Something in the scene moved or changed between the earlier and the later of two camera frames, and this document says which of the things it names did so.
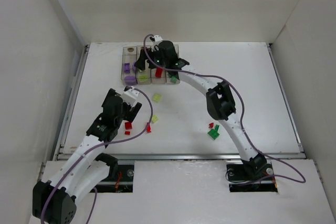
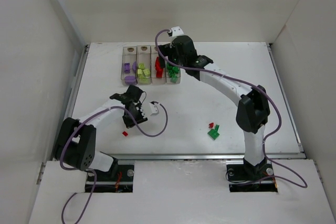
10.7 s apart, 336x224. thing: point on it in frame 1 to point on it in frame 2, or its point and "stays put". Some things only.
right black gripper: x=146 y=60 to x=166 y=51
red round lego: x=158 y=72 stays put
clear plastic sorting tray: x=167 y=75 stays put
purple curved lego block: x=130 y=80 stays put
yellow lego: x=154 y=118 to x=144 y=78
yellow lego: x=157 y=97 to x=146 y=72
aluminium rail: x=189 y=157 stays put
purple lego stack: x=127 y=67 stays put
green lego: x=174 y=80 stays put
